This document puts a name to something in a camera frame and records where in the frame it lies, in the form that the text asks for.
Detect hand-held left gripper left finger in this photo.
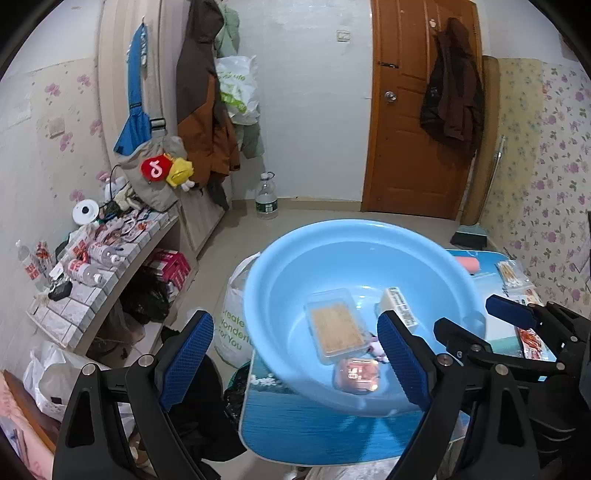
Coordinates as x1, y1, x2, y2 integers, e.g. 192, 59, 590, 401
52, 310, 215, 480

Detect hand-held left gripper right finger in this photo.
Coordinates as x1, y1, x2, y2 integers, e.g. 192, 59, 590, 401
376, 310, 541, 480

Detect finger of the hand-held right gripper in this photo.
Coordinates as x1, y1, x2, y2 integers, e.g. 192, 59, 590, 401
434, 318, 564, 381
486, 294, 591, 344

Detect clear cotton swab bag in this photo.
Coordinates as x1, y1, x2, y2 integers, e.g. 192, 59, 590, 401
495, 260, 536, 296

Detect white and red snack packet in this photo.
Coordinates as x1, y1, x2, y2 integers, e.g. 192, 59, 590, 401
510, 298, 559, 361

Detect pink round snack packet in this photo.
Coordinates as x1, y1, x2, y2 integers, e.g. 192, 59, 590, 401
332, 337, 387, 394

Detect white small carton box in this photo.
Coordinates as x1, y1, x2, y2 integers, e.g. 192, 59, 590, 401
379, 286, 421, 330

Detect clear toothpick box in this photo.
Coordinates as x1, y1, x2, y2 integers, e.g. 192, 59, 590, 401
304, 288, 370, 366

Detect blue plastic basin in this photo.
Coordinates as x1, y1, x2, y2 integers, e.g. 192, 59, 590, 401
242, 219, 488, 418

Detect white shopping bag green letters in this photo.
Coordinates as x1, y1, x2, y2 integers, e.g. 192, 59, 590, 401
213, 251, 264, 367

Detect black garbage bag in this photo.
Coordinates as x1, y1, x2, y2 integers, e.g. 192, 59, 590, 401
120, 272, 171, 324

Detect pink cardboard box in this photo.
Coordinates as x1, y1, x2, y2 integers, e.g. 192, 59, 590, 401
148, 249, 192, 291

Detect white tiled shelf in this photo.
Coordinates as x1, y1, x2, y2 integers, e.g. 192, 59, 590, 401
25, 203, 181, 356

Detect crumpled white plastic bag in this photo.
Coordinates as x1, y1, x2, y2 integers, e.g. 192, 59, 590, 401
22, 342, 134, 425

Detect cluster of red label bottles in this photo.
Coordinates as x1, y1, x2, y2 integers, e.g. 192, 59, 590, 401
16, 208, 155, 296

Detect grey fabric bag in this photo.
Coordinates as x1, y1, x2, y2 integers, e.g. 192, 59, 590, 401
117, 136, 188, 213

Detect pink cloth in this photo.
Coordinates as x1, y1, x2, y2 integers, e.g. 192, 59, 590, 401
0, 369, 56, 480

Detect large clear water bottle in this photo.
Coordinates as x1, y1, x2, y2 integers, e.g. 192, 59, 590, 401
255, 172, 279, 221

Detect yellow plush toy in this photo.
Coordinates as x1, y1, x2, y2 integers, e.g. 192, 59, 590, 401
166, 157, 195, 192

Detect red plush toy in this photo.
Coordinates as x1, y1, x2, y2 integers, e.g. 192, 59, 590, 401
141, 155, 171, 184

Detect brown wooden door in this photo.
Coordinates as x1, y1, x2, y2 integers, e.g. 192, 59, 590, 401
361, 0, 483, 220

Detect leaning brown board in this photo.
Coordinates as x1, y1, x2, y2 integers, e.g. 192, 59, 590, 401
462, 55, 502, 227

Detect dark brown jacket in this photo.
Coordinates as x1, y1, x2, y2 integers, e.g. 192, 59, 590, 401
419, 17, 485, 153

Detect pale green coat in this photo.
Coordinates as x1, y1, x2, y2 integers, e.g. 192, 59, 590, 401
212, 2, 265, 160

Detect brown and orange jacket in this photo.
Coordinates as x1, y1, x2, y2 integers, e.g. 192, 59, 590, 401
176, 0, 241, 208

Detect blue sling bag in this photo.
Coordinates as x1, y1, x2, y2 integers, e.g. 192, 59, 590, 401
113, 21, 153, 158

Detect white plastic bag green print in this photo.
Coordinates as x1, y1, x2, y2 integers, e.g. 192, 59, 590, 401
216, 55, 259, 126

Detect light wooden wardrobe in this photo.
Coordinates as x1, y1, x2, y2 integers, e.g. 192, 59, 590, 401
98, 0, 241, 259

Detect teal broom with metal handle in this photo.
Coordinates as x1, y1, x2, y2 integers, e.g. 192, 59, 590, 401
450, 135, 506, 250

